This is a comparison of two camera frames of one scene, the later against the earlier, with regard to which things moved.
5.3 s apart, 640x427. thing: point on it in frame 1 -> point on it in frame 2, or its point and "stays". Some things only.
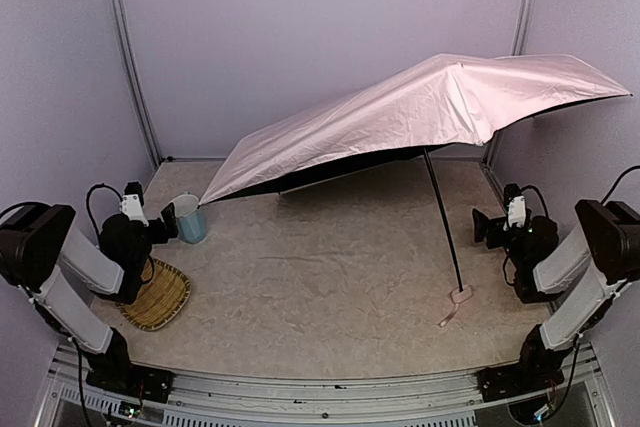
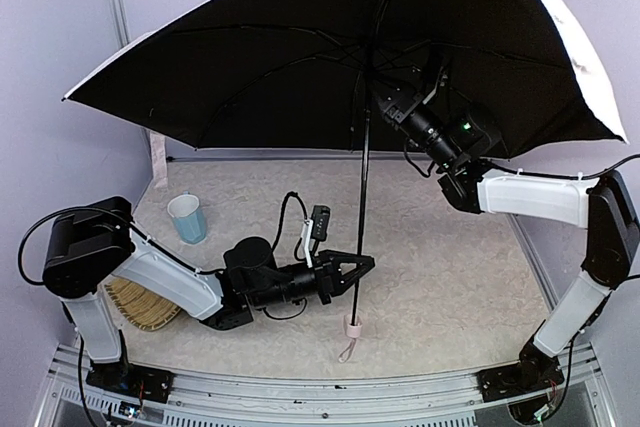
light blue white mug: (191, 220) stays
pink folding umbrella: (453, 100) -> (311, 46)
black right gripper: (489, 227) -> (396, 110)
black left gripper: (163, 226) -> (325, 278)
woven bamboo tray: (160, 300) stays
